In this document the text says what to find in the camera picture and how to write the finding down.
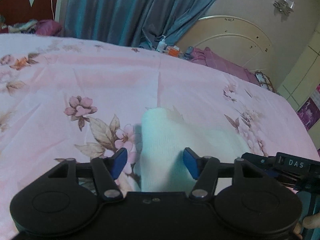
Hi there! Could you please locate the white pump bottle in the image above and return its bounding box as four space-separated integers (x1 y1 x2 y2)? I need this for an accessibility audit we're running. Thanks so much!
156 35 168 53

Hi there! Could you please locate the heart-shaped red headboard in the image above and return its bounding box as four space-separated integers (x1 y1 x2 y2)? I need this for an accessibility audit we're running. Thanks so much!
0 0 63 27

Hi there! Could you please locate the blue-grey curtain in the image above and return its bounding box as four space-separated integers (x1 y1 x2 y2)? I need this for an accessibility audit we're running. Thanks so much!
63 0 233 50

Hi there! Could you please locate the magenta cloth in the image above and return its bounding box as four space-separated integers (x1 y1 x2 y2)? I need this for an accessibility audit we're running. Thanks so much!
36 19 63 36

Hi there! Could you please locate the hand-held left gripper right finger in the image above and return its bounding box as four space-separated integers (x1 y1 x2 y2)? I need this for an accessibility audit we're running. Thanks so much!
182 147 265 202

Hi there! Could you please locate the pink floral bedsheet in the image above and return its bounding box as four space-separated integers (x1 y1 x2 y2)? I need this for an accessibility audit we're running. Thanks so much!
0 33 320 240

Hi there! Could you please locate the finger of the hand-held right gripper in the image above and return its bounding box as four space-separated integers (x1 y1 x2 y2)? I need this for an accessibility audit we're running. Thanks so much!
241 152 277 171

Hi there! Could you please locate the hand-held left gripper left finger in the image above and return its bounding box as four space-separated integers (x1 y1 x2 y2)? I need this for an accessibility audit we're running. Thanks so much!
46 147 129 203

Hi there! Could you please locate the pile of mixed clothes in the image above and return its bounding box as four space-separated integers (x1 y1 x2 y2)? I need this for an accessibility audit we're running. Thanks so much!
0 18 38 34

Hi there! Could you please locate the cream arched headboard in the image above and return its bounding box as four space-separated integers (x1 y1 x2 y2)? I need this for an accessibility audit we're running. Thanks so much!
176 15 277 81

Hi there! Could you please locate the person's right hand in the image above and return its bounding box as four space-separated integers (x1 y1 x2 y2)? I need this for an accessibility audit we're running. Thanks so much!
294 212 320 240

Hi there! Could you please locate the orange box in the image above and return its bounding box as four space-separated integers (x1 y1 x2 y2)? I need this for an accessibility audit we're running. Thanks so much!
166 46 181 57

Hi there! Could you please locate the purple blanket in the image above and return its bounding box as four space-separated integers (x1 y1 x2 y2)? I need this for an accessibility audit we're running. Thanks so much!
188 46 261 86

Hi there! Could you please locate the wall lamp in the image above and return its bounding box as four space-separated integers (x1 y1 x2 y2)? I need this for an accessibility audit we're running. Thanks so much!
272 0 296 13

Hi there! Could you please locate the patterned pillow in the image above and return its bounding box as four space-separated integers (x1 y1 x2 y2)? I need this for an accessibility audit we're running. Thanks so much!
254 70 278 93

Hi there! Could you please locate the purple wall poster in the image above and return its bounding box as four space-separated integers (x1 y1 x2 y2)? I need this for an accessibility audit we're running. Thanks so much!
296 83 320 132

